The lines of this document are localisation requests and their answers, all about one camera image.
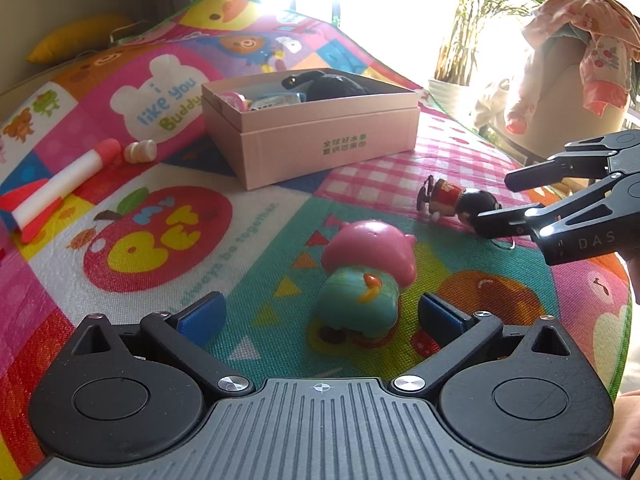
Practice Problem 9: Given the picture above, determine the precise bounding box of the black head figurine keychain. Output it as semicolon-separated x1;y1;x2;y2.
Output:
416;175;518;252

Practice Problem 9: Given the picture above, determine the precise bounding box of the red white toy rocket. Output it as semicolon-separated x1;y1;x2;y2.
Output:
0;139;123;246

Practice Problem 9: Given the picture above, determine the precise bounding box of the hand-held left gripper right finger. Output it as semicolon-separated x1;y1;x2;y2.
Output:
392;292;577;395

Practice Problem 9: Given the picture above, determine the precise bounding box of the chair with pink cloth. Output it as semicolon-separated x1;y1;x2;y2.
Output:
472;0;640;136

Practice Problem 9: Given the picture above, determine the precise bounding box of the pink cardboard box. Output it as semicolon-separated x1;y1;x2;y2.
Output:
201;67;421;192

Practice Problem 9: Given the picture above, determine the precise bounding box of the yellow pillow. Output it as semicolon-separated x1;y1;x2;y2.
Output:
26;14;137;65

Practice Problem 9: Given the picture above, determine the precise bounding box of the black plush toy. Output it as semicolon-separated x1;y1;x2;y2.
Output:
281;71;375;104

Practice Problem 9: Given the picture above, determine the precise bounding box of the beige sofa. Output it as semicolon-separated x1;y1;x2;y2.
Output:
0;57;56;98

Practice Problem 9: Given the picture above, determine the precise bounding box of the small peach bottle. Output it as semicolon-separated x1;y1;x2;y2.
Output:
123;140;157;165

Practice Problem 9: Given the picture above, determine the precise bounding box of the white plant pot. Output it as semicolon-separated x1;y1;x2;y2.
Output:
428;77;482;127

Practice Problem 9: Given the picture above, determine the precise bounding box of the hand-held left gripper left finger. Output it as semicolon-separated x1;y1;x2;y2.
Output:
67;290;257;396

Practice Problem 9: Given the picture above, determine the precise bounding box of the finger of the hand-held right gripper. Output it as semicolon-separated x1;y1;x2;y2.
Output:
474;172;640;240
504;130;640;192

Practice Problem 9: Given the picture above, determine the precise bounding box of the pink hat toy figure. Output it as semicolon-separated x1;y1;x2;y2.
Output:
307;220;418;345

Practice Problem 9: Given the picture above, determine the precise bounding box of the colourful cartoon play mat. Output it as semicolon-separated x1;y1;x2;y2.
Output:
0;0;633;480

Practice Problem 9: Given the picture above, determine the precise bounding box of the blue printed packet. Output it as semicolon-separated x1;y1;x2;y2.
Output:
247;91;307;114

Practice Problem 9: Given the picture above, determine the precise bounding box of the green palm plant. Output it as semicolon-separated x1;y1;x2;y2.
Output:
434;0;593;86

